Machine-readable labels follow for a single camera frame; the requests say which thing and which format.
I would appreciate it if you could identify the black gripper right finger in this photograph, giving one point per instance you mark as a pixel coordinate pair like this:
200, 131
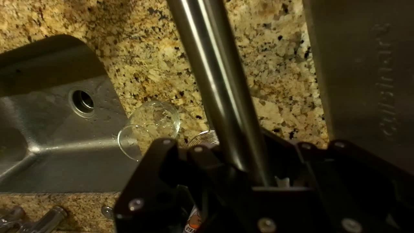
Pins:
366, 194

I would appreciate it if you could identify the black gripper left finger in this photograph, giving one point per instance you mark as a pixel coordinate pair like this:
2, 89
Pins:
155, 181

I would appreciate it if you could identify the steel grill sandwich maker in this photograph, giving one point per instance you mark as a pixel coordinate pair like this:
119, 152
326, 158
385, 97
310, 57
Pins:
366, 65

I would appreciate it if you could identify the small round metal cap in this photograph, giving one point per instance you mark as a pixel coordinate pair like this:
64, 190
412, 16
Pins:
106, 211

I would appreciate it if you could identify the stainless steel sink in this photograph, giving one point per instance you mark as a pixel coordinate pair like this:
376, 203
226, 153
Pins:
51, 146

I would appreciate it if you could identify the chrome kitchen faucet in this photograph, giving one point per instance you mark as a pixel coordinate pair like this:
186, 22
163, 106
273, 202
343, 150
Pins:
46, 218

